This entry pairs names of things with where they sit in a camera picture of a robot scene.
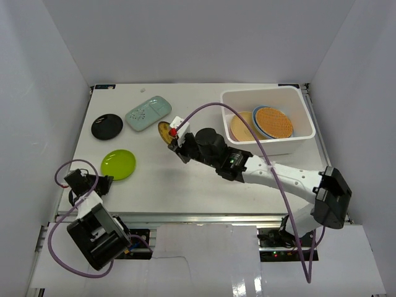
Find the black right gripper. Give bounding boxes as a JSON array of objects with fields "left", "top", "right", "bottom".
[{"left": 169, "top": 132, "right": 218, "bottom": 169}]

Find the lime green round plate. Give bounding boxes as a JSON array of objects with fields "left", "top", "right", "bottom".
[{"left": 100, "top": 149, "right": 136, "bottom": 181}]

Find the tan round plate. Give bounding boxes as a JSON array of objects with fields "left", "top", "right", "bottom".
[{"left": 230, "top": 111, "right": 265, "bottom": 142}]

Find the yellow black patterned plate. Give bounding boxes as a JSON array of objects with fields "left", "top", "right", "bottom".
[{"left": 157, "top": 121, "right": 177, "bottom": 145}]

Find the blue round plate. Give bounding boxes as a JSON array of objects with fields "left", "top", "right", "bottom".
[{"left": 252, "top": 105, "right": 273, "bottom": 139}]

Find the woven wicker round plate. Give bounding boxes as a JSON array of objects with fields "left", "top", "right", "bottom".
[{"left": 256, "top": 107, "right": 293, "bottom": 139}]

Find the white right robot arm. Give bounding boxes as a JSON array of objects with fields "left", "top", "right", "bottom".
[{"left": 168, "top": 128, "right": 352, "bottom": 247}]

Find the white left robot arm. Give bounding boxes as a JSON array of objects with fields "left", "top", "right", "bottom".
[{"left": 64, "top": 169, "right": 132, "bottom": 270}]

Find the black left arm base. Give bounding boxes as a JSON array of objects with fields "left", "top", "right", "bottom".
[{"left": 123, "top": 229, "right": 152, "bottom": 260}]

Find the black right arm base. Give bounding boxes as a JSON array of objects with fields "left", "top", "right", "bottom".
[{"left": 257, "top": 228, "right": 319, "bottom": 262}]

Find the white plastic bin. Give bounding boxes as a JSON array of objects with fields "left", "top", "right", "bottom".
[{"left": 220, "top": 85, "right": 316, "bottom": 155}]

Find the black round plate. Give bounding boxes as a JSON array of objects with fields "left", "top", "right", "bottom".
[{"left": 91, "top": 114, "right": 123, "bottom": 140}]

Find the pale green rectangular dish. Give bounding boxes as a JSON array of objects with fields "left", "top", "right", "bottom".
[{"left": 125, "top": 96, "right": 172, "bottom": 132}]

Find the blue label sticker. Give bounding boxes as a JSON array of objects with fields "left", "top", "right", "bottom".
[{"left": 94, "top": 84, "right": 116, "bottom": 90}]

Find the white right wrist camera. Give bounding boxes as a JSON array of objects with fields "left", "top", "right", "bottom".
[{"left": 169, "top": 116, "right": 191, "bottom": 147}]

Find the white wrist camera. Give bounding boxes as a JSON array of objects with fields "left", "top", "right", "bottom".
[
  {"left": 169, "top": 116, "right": 191, "bottom": 147},
  {"left": 59, "top": 183, "right": 70, "bottom": 189}
]

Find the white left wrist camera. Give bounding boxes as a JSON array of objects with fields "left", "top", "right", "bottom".
[{"left": 59, "top": 183, "right": 70, "bottom": 189}]

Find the aluminium table frame rail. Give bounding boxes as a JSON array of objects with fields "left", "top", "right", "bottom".
[{"left": 54, "top": 213, "right": 350, "bottom": 225}]

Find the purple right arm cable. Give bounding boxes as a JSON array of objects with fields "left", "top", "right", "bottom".
[{"left": 182, "top": 103, "right": 325, "bottom": 284}]

